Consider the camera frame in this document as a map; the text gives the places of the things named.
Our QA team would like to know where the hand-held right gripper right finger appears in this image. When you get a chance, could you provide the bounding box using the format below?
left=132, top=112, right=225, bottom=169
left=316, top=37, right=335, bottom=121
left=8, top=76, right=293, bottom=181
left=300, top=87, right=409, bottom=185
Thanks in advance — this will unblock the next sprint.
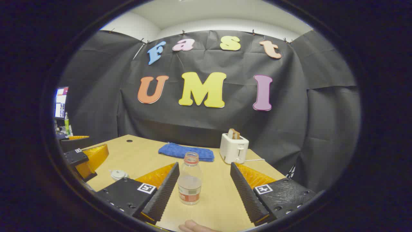
left=230, top=162, right=317, bottom=227

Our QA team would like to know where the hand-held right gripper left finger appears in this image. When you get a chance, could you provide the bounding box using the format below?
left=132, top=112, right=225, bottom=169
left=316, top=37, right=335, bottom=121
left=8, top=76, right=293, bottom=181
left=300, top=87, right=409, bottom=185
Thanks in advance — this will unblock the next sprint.
left=96, top=162, right=180, bottom=225

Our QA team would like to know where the clear plastic water bottle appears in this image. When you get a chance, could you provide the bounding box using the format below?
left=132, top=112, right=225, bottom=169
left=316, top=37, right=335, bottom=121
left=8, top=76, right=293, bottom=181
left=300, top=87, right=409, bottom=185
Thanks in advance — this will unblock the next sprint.
left=177, top=152, right=203, bottom=206

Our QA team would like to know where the white porcelain teacup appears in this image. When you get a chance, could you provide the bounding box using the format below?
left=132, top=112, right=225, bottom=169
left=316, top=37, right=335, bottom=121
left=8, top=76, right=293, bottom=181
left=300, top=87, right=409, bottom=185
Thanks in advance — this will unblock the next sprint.
left=109, top=170, right=130, bottom=182

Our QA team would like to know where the computer monitor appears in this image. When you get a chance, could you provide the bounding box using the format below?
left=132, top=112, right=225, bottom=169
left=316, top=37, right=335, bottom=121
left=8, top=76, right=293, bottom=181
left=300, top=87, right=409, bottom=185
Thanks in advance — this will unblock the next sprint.
left=54, top=86, right=69, bottom=120

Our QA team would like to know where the white toaster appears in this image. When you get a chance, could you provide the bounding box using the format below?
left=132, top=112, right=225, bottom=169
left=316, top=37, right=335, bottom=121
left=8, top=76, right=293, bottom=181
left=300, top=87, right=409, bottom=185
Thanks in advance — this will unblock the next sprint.
left=220, top=133, right=249, bottom=165

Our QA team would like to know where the blue towel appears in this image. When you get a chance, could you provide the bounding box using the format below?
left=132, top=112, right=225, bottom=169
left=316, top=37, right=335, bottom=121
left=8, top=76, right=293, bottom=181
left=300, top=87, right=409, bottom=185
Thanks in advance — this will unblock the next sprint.
left=158, top=142, right=215, bottom=162

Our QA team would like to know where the black backdrop cloth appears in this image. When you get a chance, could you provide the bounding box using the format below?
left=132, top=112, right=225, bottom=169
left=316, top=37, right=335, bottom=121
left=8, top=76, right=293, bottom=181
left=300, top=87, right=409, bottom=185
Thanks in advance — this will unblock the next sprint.
left=60, top=30, right=361, bottom=194

